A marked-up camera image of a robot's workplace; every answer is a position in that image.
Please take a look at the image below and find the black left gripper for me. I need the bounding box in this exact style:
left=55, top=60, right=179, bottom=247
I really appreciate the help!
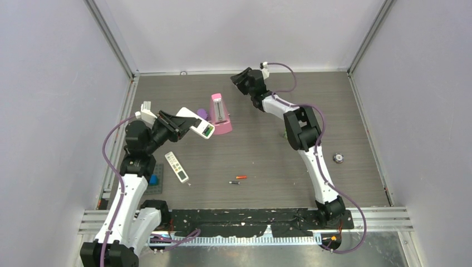
left=145, top=111, right=196, bottom=155

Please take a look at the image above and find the white remote control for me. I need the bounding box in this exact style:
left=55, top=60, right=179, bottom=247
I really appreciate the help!
left=176, top=107, right=215, bottom=140
left=165, top=151, right=189, bottom=184

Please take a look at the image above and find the green battery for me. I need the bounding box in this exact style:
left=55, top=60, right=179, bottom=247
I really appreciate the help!
left=203, top=125, right=214, bottom=137

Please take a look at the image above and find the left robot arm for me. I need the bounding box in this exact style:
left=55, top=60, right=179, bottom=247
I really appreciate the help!
left=80, top=111, right=202, bottom=266

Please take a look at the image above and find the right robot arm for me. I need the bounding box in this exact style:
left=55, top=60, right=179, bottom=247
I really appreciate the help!
left=230, top=67, right=346, bottom=229

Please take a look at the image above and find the purple round object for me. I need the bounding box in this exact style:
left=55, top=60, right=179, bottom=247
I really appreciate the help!
left=196, top=108, right=210, bottom=121

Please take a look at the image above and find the pink metronome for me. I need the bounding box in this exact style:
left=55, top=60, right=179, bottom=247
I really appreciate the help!
left=209, top=93, right=233, bottom=135

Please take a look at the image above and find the blue brick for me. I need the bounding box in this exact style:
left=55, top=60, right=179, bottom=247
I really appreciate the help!
left=149, top=174, right=159, bottom=186

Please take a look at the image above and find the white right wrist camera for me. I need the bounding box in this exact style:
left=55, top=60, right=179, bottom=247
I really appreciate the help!
left=259, top=62, right=270, bottom=80

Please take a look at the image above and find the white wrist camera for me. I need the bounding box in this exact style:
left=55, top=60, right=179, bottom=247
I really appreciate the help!
left=259, top=62, right=270, bottom=80
left=135, top=101, right=157, bottom=126

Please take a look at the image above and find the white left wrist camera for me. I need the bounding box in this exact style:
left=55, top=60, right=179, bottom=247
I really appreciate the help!
left=135, top=101, right=157, bottom=126

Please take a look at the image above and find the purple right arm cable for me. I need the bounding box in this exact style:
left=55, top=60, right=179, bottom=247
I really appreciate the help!
left=267, top=62, right=367, bottom=255

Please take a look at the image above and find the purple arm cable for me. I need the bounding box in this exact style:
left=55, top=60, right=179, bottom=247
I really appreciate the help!
left=267, top=62, right=367, bottom=255
left=99, top=114, right=201, bottom=267

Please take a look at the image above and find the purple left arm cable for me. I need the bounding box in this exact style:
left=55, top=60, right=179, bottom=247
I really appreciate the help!
left=99, top=114, right=201, bottom=267

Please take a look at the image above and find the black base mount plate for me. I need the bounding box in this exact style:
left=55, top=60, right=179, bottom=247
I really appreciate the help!
left=155, top=207, right=354, bottom=238

